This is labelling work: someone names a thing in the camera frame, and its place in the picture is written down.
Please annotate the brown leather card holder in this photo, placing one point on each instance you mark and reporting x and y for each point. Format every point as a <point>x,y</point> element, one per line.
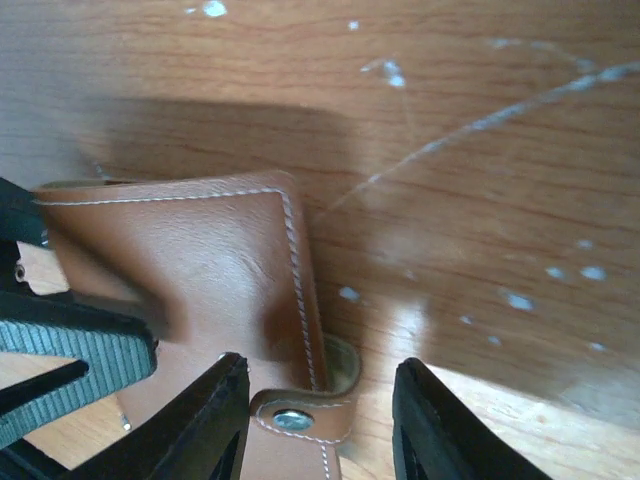
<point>215,265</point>

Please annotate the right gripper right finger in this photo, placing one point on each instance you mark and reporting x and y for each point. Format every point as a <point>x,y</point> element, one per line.
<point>435,436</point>

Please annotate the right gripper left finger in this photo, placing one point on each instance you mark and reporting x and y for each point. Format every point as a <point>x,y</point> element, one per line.
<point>200,434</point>

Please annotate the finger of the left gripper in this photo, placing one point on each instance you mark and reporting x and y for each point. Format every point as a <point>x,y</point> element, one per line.
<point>20,217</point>
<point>107,352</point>

